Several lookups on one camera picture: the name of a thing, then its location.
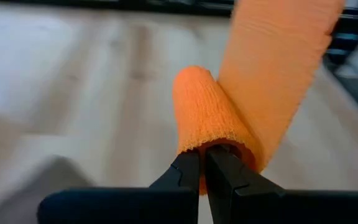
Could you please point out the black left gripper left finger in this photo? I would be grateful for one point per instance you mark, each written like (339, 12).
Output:
(135, 205)

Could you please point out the orange elastic bandage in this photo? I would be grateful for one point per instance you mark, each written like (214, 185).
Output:
(259, 77)

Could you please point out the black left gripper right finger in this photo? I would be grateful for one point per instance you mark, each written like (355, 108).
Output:
(259, 205)

